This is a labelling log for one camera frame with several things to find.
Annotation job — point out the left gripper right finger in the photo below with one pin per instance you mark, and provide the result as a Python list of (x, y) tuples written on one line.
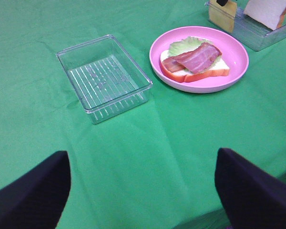
[(252, 198)]

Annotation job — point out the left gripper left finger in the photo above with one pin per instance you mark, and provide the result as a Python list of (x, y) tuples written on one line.
[(37, 199)]

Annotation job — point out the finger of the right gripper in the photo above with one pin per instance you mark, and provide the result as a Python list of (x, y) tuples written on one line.
[(224, 2)]

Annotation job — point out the yellow toy cheese slice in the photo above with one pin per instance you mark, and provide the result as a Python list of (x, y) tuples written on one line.
[(222, 15)]

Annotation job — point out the toy bread slice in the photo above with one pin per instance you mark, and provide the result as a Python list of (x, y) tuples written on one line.
[(270, 13), (219, 68)]

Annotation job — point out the toy bacon strip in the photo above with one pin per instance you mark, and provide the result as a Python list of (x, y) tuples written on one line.
[(199, 59), (171, 65)]

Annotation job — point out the green toy lettuce leaf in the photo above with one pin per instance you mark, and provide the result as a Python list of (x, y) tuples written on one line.
[(186, 45)]

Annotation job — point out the right clear plastic tray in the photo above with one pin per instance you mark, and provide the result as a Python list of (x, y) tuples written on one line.
[(252, 33)]

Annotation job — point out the clear plastic tray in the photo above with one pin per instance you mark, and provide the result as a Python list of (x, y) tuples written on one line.
[(252, 33), (106, 79)]

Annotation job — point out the pink round plate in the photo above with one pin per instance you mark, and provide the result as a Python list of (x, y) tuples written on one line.
[(233, 53)]

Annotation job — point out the left clear plastic tray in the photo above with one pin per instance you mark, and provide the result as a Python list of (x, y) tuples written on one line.
[(106, 79)]

